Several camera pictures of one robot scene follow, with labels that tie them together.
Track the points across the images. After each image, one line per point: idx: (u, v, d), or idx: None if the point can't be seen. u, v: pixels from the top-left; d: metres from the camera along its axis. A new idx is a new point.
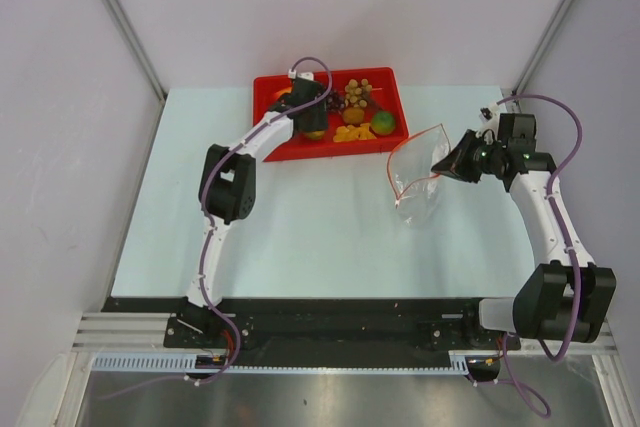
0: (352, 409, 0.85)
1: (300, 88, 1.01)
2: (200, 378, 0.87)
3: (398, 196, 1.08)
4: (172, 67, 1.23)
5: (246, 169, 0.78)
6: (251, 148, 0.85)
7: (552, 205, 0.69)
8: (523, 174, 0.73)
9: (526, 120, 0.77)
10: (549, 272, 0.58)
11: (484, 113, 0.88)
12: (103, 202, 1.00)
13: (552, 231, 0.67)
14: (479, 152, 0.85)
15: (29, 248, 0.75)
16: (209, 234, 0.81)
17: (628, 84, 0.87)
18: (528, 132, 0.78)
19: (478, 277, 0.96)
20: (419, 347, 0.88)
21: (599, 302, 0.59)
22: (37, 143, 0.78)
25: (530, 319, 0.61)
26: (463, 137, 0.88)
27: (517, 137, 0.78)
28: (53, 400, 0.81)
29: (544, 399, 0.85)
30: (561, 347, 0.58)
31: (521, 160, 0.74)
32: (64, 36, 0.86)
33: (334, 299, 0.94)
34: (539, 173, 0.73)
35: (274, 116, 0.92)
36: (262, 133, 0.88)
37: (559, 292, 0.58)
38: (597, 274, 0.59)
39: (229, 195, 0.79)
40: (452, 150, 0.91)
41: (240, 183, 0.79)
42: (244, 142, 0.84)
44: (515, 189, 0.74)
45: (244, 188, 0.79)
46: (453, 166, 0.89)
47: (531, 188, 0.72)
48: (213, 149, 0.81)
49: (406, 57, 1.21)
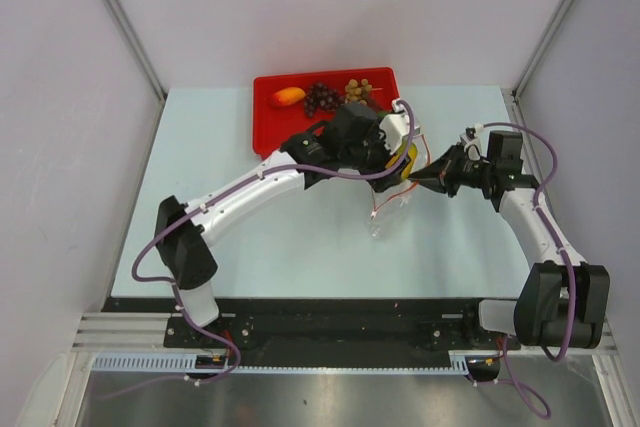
0: (352, 409, 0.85)
1: (340, 123, 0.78)
2: (200, 378, 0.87)
3: (374, 207, 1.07)
4: (171, 66, 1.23)
5: (186, 250, 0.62)
6: (208, 220, 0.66)
7: (540, 215, 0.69)
8: (510, 191, 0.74)
9: (514, 142, 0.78)
10: (544, 270, 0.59)
11: (469, 134, 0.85)
12: (103, 202, 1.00)
13: (543, 235, 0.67)
14: (468, 163, 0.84)
15: (29, 247, 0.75)
16: (174, 287, 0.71)
17: (628, 85, 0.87)
18: (515, 153, 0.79)
19: (478, 277, 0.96)
20: (419, 347, 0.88)
21: (596, 301, 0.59)
22: (37, 142, 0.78)
25: (530, 323, 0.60)
26: (450, 151, 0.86)
27: (505, 158, 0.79)
28: (53, 400, 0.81)
29: (544, 399, 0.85)
30: (562, 348, 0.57)
31: (506, 180, 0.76)
32: (63, 34, 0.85)
33: (335, 300, 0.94)
34: (525, 189, 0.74)
35: (278, 170, 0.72)
36: (236, 195, 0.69)
37: (556, 290, 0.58)
38: (590, 272, 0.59)
39: (174, 267, 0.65)
40: (439, 161, 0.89)
41: (183, 260, 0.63)
42: (204, 207, 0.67)
44: (504, 208, 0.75)
45: (186, 271, 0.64)
46: (441, 174, 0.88)
47: (518, 202, 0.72)
48: (166, 206, 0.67)
49: (407, 58, 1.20)
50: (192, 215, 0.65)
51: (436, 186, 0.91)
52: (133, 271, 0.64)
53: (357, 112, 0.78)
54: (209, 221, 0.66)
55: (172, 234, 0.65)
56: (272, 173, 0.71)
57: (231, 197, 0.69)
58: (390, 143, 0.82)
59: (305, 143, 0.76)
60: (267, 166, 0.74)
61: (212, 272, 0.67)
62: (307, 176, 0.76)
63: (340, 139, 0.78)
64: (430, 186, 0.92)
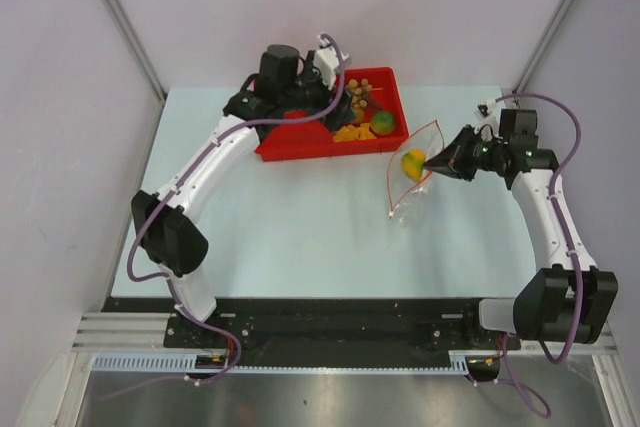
0: (352, 409, 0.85)
1: (267, 71, 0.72)
2: (200, 378, 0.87)
3: (391, 207, 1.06)
4: (171, 66, 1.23)
5: (176, 232, 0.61)
6: (185, 197, 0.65)
7: (555, 206, 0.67)
8: (525, 172, 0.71)
9: (527, 116, 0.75)
10: (550, 276, 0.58)
11: (481, 111, 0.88)
12: (103, 202, 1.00)
13: (556, 234, 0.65)
14: (478, 147, 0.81)
15: (29, 247, 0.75)
16: (171, 287, 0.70)
17: (628, 84, 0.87)
18: (529, 128, 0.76)
19: (479, 277, 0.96)
20: (419, 347, 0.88)
21: (600, 306, 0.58)
22: (37, 143, 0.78)
25: (530, 321, 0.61)
26: (460, 133, 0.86)
27: (519, 133, 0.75)
28: (53, 401, 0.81)
29: (544, 399, 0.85)
30: (562, 350, 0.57)
31: (524, 158, 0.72)
32: (63, 34, 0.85)
33: (334, 300, 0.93)
34: (542, 171, 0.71)
35: (226, 132, 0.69)
36: (201, 168, 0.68)
37: (560, 296, 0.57)
38: (599, 278, 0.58)
39: (167, 253, 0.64)
40: (449, 147, 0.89)
41: (174, 241, 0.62)
42: (176, 187, 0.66)
44: (516, 188, 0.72)
45: (180, 252, 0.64)
46: (451, 161, 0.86)
47: (534, 188, 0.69)
48: (136, 201, 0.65)
49: (407, 57, 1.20)
50: (167, 199, 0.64)
51: (452, 172, 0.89)
52: (129, 272, 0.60)
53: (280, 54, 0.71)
54: (186, 200, 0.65)
55: (154, 225, 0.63)
56: (225, 137, 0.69)
57: (198, 171, 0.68)
58: (326, 79, 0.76)
59: (245, 101, 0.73)
60: (218, 131, 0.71)
61: (204, 245, 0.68)
62: (258, 130, 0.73)
63: (274, 87, 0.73)
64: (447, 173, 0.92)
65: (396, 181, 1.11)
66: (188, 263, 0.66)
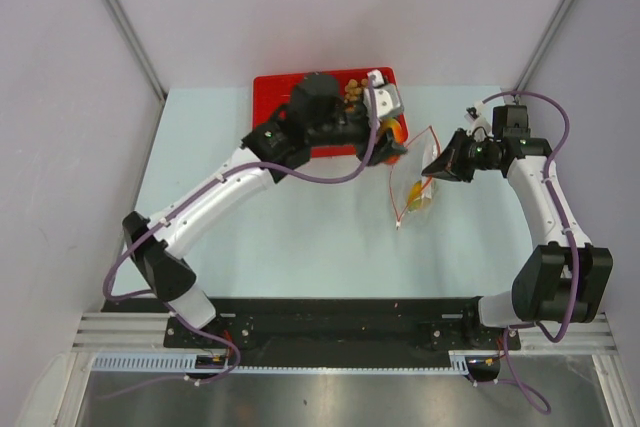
0: (351, 409, 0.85)
1: (298, 103, 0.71)
2: (200, 378, 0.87)
3: (398, 218, 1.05)
4: (171, 66, 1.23)
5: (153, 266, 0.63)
6: (172, 230, 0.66)
7: (549, 188, 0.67)
8: (519, 160, 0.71)
9: (519, 111, 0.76)
10: (546, 251, 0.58)
11: (471, 113, 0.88)
12: (103, 202, 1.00)
13: (550, 213, 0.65)
14: (473, 148, 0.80)
15: (29, 246, 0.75)
16: None
17: (628, 83, 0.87)
18: (522, 122, 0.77)
19: (478, 276, 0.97)
20: (419, 347, 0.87)
21: (597, 282, 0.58)
22: (37, 142, 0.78)
25: (529, 301, 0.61)
26: (453, 137, 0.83)
27: (511, 127, 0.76)
28: (53, 401, 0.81)
29: (543, 396, 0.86)
30: (562, 327, 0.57)
31: (518, 146, 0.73)
32: (62, 34, 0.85)
33: (334, 300, 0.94)
34: (536, 157, 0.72)
35: (241, 168, 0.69)
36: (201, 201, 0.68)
37: (557, 271, 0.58)
38: (595, 254, 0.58)
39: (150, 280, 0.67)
40: (444, 150, 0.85)
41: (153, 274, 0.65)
42: (166, 220, 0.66)
44: (512, 176, 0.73)
45: (159, 284, 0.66)
46: (447, 166, 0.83)
47: (528, 173, 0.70)
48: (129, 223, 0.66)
49: (407, 58, 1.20)
50: (154, 231, 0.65)
51: (452, 178, 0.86)
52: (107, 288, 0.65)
53: (314, 89, 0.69)
54: (172, 234, 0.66)
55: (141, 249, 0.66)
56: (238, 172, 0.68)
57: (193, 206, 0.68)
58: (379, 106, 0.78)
59: (267, 135, 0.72)
60: (228, 165, 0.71)
61: (188, 279, 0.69)
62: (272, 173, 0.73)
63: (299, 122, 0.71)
64: (447, 179, 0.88)
65: (399, 192, 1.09)
66: (169, 293, 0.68)
